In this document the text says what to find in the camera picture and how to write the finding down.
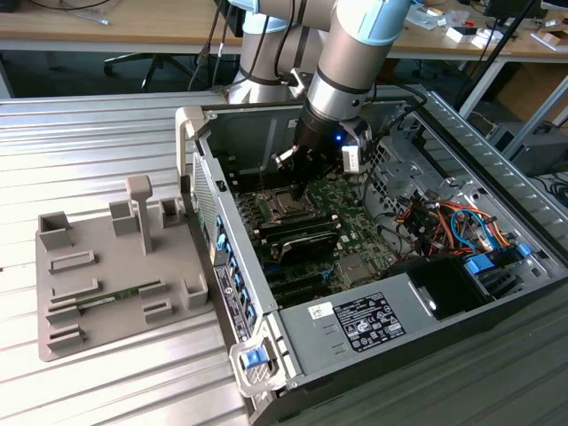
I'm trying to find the metal socket cover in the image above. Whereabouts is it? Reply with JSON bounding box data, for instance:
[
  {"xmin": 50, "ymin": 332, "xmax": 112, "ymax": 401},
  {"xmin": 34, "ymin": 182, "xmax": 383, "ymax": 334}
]
[{"xmin": 268, "ymin": 189, "xmax": 317, "ymax": 222}]

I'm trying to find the silver green CPU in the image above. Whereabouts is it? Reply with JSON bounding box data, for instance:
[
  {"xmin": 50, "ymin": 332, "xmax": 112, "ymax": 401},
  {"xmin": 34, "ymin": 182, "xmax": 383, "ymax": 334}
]
[{"xmin": 272, "ymin": 194, "xmax": 303, "ymax": 217}]

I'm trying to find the CPU socket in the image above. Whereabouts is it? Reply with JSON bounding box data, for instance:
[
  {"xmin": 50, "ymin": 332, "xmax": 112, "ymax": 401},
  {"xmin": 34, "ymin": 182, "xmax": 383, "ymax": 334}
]
[{"xmin": 264, "ymin": 188, "xmax": 314, "ymax": 225}]

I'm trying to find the black clip RAM slot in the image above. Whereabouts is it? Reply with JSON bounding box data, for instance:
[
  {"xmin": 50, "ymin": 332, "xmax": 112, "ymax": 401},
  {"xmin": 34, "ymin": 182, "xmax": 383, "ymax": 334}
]
[
  {"xmin": 255, "ymin": 212, "xmax": 336, "ymax": 230},
  {"xmin": 257, "ymin": 221, "xmax": 340, "ymax": 239}
]

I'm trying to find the white clip RAM slot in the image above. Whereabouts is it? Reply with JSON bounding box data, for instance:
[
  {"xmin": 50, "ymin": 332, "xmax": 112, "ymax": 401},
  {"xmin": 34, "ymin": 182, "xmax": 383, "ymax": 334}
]
[
  {"xmin": 256, "ymin": 217, "xmax": 338, "ymax": 234},
  {"xmin": 259, "ymin": 225, "xmax": 342, "ymax": 243}
]

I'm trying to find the black expansion slot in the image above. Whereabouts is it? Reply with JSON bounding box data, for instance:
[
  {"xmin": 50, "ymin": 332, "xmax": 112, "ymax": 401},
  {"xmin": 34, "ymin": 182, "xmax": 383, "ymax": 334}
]
[
  {"xmin": 272, "ymin": 281, "xmax": 335, "ymax": 308},
  {"xmin": 268, "ymin": 268, "xmax": 333, "ymax": 292}
]

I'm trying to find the open PC case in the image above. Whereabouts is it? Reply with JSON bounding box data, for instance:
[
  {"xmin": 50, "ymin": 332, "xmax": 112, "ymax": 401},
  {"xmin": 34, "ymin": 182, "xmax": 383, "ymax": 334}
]
[{"xmin": 174, "ymin": 83, "xmax": 568, "ymax": 426}]

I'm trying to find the silver metal drive cage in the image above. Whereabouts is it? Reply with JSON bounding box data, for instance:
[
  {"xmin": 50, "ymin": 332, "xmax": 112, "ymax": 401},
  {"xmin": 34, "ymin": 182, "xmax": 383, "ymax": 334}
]
[{"xmin": 361, "ymin": 99, "xmax": 449, "ymax": 223}]

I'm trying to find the green motherboard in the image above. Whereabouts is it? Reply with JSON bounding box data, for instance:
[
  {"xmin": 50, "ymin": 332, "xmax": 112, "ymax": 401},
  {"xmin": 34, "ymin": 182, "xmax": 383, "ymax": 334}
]
[{"xmin": 230, "ymin": 168, "xmax": 403, "ymax": 310}]

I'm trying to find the black graphics card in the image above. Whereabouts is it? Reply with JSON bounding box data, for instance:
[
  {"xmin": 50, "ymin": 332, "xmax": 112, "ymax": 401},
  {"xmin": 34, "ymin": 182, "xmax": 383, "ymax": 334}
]
[{"xmin": 265, "ymin": 230, "xmax": 341, "ymax": 268}]

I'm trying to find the clear plastic bag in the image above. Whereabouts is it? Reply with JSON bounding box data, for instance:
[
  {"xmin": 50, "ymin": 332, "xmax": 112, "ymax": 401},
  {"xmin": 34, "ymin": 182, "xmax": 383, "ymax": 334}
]
[{"xmin": 406, "ymin": 4, "xmax": 449, "ymax": 31}]

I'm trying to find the small white box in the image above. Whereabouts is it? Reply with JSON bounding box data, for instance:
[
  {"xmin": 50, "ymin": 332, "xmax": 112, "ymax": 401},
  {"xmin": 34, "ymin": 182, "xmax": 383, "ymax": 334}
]
[
  {"xmin": 446, "ymin": 25, "xmax": 479, "ymax": 44},
  {"xmin": 469, "ymin": 31, "xmax": 503, "ymax": 50}
]

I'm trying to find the black office chair base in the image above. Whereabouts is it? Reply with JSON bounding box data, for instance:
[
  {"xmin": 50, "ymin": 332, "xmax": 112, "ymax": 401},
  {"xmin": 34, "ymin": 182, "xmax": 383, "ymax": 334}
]
[{"xmin": 104, "ymin": 51, "xmax": 199, "ymax": 92}]

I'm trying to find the black stand pole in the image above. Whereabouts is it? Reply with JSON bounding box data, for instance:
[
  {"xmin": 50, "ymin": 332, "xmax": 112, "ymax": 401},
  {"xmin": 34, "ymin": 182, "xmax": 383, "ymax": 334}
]
[{"xmin": 455, "ymin": 0, "xmax": 539, "ymax": 117}]

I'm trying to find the blue disk carrier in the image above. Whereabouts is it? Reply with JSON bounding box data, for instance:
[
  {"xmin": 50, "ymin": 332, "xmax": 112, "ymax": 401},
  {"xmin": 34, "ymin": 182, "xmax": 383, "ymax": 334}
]
[{"xmin": 463, "ymin": 255, "xmax": 496, "ymax": 281}]

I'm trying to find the wooden desk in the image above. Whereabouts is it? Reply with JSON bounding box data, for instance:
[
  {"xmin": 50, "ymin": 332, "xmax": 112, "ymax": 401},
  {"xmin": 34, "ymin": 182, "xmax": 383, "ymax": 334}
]
[
  {"xmin": 385, "ymin": 0, "xmax": 568, "ymax": 67},
  {"xmin": 0, "ymin": 0, "xmax": 244, "ymax": 53}
]

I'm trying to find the grey power supply unit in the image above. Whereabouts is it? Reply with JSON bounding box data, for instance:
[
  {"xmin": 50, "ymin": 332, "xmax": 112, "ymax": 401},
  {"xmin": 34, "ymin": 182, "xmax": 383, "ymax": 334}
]
[{"xmin": 277, "ymin": 271, "xmax": 440, "ymax": 379}]

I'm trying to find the large brown cardboard box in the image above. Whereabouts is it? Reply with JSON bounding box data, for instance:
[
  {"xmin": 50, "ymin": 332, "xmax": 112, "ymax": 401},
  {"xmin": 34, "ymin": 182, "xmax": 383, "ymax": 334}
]
[{"xmin": 494, "ymin": 61, "xmax": 568, "ymax": 123}]

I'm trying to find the black monitor base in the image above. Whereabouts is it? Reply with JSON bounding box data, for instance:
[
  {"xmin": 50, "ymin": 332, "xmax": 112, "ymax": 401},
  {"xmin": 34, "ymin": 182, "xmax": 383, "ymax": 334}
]
[{"xmin": 482, "ymin": 0, "xmax": 518, "ymax": 20}]

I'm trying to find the grey computer box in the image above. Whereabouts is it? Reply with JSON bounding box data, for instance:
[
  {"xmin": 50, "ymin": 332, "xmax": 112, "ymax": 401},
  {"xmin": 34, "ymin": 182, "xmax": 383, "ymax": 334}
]
[{"xmin": 485, "ymin": 119, "xmax": 568, "ymax": 178}]

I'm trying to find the blue case latch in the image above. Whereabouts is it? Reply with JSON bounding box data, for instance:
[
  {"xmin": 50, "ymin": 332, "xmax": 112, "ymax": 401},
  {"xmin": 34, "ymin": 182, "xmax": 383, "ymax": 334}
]
[{"xmin": 238, "ymin": 349, "xmax": 264, "ymax": 370}]

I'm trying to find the grey parts rack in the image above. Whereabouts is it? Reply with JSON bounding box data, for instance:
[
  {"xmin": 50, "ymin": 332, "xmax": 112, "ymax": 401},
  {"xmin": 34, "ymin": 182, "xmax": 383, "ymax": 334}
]
[{"xmin": 34, "ymin": 174, "xmax": 215, "ymax": 364}]

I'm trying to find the silver pen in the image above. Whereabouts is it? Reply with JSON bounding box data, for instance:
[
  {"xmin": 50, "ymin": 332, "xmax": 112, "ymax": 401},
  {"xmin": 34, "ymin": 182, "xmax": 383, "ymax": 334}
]
[{"xmin": 70, "ymin": 11, "xmax": 111, "ymax": 27}]

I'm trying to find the small open cardboard box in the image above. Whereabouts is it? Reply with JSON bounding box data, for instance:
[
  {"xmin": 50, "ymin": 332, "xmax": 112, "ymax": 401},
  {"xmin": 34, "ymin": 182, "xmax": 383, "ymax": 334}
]
[{"xmin": 539, "ymin": 29, "xmax": 568, "ymax": 51}]

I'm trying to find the green RAM stick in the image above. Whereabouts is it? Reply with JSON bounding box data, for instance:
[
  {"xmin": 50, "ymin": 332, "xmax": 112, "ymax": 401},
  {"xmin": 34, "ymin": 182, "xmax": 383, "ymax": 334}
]
[{"xmin": 74, "ymin": 286, "xmax": 144, "ymax": 308}]

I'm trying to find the black camera cable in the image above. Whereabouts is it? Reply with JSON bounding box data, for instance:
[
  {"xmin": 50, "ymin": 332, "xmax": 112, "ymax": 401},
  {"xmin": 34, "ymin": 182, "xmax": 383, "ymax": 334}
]
[{"xmin": 367, "ymin": 83, "xmax": 430, "ymax": 147}]

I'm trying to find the red black wire bundle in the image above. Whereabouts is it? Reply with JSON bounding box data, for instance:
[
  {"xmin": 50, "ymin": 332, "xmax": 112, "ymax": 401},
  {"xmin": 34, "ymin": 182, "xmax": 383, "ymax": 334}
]
[{"xmin": 396, "ymin": 194, "xmax": 452, "ymax": 256}]

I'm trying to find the black hanging cable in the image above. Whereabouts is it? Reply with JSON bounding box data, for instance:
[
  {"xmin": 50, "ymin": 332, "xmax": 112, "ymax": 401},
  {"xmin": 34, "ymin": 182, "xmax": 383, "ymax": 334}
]
[{"xmin": 188, "ymin": 0, "xmax": 236, "ymax": 92}]

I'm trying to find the blue data cable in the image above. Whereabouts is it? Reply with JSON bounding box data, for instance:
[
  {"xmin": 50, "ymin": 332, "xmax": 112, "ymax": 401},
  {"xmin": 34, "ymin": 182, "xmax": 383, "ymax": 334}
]
[{"xmin": 450, "ymin": 207, "xmax": 496, "ymax": 255}]

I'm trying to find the orange data cable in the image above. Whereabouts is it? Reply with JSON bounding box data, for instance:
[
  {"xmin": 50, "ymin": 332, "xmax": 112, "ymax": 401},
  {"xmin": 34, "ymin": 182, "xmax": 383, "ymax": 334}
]
[{"xmin": 437, "ymin": 201, "xmax": 518, "ymax": 249}]

